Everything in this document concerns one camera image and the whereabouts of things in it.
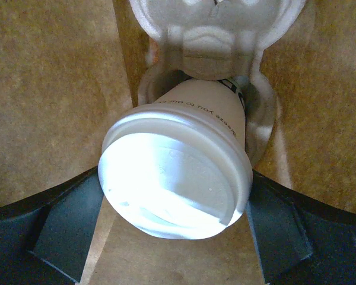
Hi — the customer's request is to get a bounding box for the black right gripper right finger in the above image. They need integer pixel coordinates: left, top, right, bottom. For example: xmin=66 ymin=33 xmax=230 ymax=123
xmin=246 ymin=171 xmax=356 ymax=284

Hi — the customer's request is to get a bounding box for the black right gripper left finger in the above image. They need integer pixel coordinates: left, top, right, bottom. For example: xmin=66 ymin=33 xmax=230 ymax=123
xmin=0 ymin=167 xmax=103 ymax=284

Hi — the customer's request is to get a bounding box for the white paper cup with text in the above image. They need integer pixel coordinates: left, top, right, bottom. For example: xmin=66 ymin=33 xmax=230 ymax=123
xmin=155 ymin=79 xmax=246 ymax=146

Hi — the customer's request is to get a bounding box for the green paper bag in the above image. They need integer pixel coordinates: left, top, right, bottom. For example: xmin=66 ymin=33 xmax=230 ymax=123
xmin=0 ymin=1 xmax=356 ymax=284

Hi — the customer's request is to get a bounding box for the single brown cup carrier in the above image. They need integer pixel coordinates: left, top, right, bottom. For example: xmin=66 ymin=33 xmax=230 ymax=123
xmin=130 ymin=1 xmax=305 ymax=165

